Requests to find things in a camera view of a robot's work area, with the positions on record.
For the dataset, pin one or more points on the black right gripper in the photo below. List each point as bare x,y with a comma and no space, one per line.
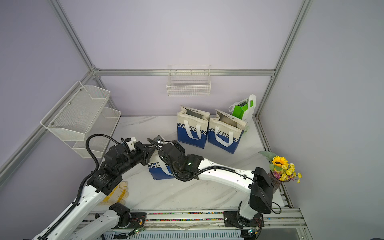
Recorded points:
178,144

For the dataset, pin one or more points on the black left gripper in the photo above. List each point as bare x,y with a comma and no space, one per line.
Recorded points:
143,149

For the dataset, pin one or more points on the blue beige bag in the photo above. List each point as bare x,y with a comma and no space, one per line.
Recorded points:
158,168
225,131
192,126

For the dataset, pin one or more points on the green white takeout bag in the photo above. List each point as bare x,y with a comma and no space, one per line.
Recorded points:
244,110

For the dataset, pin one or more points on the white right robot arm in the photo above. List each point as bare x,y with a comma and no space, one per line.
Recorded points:
256,184

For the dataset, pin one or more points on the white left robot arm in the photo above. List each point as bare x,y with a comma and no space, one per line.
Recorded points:
97,185

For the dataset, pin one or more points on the yellow dotted work gloves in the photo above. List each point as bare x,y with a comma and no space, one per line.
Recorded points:
118,195

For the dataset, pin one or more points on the white mesh two-tier shelf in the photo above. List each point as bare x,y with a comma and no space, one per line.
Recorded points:
81,112

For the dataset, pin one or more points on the sunflower bouquet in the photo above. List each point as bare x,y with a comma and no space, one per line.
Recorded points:
280,170

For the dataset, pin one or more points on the white wire wall basket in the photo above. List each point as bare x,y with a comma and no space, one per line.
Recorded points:
189,80

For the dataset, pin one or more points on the aluminium frame profiles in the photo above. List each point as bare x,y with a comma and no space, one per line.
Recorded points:
21,154

